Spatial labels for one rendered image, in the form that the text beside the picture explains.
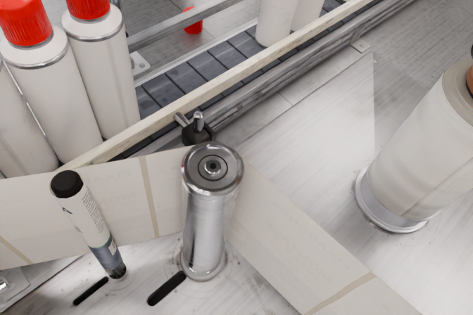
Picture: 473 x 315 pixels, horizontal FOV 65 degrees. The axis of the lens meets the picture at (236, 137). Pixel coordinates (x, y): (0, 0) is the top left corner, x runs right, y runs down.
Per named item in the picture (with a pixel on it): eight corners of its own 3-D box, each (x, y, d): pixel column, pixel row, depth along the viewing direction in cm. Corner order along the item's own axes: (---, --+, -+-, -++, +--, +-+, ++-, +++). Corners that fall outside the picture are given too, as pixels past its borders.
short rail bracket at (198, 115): (194, 183, 47) (196, 129, 38) (180, 167, 49) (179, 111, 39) (213, 169, 49) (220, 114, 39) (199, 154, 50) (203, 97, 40)
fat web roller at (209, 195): (198, 291, 35) (207, 216, 20) (170, 255, 37) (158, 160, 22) (234, 260, 37) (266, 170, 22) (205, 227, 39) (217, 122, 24)
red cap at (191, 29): (205, 31, 64) (205, 16, 61) (186, 35, 63) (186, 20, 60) (198, 20, 66) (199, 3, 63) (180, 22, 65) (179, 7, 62)
